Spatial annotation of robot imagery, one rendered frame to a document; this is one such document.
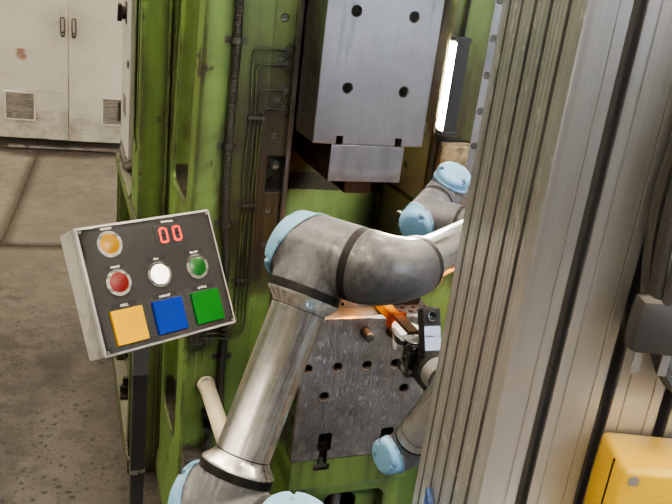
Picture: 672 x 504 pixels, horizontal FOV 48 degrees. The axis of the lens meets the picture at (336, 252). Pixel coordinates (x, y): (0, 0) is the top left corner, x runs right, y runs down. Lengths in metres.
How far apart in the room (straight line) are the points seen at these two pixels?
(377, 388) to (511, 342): 1.62
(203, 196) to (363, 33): 0.58
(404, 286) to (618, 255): 0.60
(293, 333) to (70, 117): 6.15
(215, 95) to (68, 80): 5.24
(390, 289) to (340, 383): 1.03
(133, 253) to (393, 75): 0.76
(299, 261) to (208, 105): 0.89
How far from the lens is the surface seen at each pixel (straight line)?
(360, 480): 2.34
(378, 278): 1.10
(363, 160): 1.95
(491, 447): 0.61
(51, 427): 3.21
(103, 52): 7.10
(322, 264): 1.12
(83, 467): 2.98
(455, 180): 1.55
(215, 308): 1.80
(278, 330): 1.15
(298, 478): 2.26
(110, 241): 1.70
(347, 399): 2.15
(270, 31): 1.96
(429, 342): 1.68
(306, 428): 2.16
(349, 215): 2.52
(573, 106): 0.52
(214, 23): 1.93
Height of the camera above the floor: 1.76
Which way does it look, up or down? 20 degrees down
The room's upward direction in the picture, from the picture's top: 7 degrees clockwise
